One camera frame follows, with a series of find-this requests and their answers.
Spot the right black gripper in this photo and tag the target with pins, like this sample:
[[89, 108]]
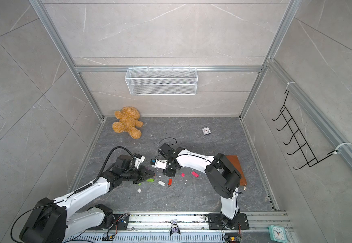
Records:
[[167, 172]]

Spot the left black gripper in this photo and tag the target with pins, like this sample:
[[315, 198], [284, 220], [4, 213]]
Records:
[[143, 176]]

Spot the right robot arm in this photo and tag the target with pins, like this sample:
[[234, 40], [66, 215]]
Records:
[[221, 173]]

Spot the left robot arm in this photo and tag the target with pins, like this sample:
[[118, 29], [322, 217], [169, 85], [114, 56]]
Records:
[[54, 220]]

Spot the white usb drive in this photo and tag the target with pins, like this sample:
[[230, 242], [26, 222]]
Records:
[[161, 183]]

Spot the pink usb drive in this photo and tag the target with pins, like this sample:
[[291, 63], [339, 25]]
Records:
[[195, 174]]

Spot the small square clock face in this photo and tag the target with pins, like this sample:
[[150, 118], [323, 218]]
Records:
[[206, 131]]

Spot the small purple figurine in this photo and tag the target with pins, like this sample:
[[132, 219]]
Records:
[[174, 228]]

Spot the brown teddy bear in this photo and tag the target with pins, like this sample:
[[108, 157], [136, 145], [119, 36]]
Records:
[[128, 122]]

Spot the brown leather wallet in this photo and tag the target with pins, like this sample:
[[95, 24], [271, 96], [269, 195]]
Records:
[[235, 162]]

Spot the teal alarm clock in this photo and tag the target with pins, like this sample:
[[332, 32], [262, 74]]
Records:
[[277, 234]]

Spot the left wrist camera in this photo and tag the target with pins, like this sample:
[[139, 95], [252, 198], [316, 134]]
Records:
[[138, 160]]

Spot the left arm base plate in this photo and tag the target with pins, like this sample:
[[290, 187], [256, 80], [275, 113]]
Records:
[[116, 221]]

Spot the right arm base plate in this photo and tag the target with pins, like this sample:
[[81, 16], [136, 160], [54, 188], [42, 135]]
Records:
[[219, 221]]

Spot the white wire mesh basket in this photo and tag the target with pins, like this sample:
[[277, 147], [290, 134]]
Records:
[[162, 81]]

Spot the black wire hook rack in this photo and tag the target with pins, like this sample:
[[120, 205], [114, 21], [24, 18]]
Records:
[[298, 138]]

